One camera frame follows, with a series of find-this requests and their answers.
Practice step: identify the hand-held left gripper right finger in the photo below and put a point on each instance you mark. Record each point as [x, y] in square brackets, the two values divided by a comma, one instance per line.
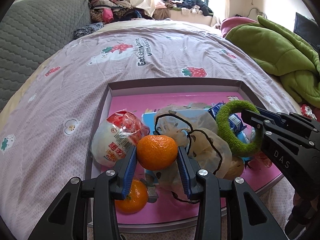
[185, 177]

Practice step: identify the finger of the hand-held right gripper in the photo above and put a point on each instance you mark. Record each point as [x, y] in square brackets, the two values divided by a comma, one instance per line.
[272, 115]
[252, 118]

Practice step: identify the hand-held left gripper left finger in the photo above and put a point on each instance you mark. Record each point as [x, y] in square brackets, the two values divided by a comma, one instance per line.
[128, 173]

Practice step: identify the blue snack packet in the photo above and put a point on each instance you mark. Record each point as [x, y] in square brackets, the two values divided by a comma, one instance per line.
[236, 122]

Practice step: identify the mandarin orange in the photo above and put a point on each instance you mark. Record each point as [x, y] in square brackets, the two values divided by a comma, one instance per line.
[135, 197]
[156, 152]

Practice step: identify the small red white egg toy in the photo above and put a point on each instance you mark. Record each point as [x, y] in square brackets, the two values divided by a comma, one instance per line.
[112, 135]

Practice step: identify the sheer beige hair scrunchie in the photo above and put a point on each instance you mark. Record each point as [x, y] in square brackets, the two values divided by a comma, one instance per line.
[197, 121]

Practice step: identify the grey shallow cardboard box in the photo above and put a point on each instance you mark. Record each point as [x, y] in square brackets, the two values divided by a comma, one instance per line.
[175, 86]

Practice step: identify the red white candy wrapper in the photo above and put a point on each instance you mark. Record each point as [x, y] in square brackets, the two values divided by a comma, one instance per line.
[307, 111]

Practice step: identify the green fleece blanket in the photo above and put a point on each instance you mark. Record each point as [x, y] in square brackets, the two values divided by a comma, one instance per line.
[280, 50]

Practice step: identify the pink book with blue label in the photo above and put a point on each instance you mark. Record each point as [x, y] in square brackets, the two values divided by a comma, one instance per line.
[125, 105]

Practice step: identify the black television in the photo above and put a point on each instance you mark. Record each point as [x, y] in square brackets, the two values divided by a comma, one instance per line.
[305, 27]

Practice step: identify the pink pillow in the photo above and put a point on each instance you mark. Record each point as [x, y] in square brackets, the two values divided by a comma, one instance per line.
[235, 23]

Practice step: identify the dark clothes on windowsill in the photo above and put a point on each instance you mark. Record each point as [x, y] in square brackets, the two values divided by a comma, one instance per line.
[185, 2]

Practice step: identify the dark patterned cloth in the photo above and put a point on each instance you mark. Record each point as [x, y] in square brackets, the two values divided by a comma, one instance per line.
[87, 30]

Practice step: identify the grey quilted headboard cover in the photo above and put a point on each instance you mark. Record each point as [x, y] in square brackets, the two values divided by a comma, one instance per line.
[37, 35]

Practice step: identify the pile of mixed clothes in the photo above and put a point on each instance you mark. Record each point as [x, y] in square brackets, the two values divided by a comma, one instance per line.
[112, 7]

